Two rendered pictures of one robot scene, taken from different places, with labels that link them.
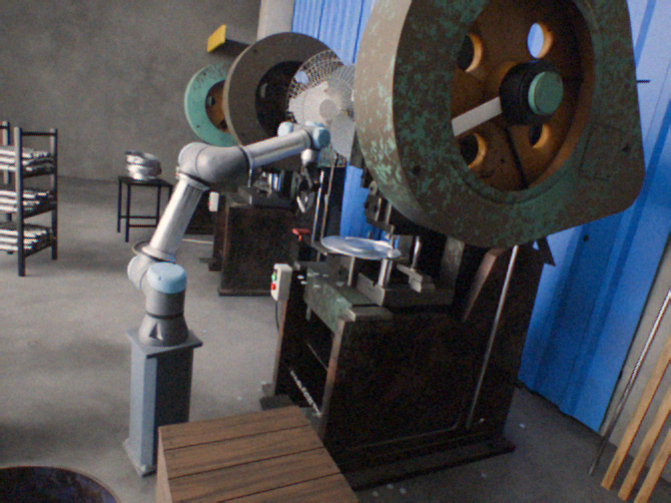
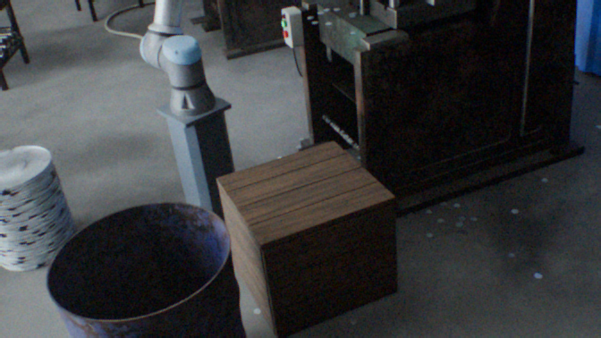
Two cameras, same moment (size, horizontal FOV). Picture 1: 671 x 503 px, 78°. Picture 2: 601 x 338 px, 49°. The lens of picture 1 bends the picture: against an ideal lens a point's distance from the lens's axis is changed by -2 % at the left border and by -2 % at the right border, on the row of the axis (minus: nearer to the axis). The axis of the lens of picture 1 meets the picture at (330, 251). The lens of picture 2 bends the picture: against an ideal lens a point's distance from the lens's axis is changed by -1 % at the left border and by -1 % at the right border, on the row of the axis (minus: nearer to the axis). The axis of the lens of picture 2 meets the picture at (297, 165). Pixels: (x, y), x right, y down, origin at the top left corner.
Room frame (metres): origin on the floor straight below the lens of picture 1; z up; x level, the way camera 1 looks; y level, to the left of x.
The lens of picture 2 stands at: (-0.70, -0.12, 1.39)
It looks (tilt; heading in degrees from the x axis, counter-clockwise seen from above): 31 degrees down; 8
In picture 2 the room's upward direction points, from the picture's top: 7 degrees counter-clockwise
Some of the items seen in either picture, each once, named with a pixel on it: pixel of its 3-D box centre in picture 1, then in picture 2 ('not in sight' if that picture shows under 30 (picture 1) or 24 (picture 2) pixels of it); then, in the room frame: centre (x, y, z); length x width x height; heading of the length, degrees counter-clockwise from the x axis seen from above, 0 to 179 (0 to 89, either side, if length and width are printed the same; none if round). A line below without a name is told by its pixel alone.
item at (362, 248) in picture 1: (360, 247); not in sight; (1.51, -0.11, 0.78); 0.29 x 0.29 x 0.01
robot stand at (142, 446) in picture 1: (161, 395); (205, 163); (1.24, 0.49, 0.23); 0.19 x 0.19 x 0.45; 46
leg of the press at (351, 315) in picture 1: (445, 359); (479, 70); (1.39, -0.47, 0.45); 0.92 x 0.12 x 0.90; 117
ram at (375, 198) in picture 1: (393, 180); not in sight; (1.55, -0.18, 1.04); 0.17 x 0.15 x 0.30; 117
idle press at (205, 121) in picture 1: (246, 155); not in sight; (4.82, 1.10, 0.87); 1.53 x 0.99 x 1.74; 120
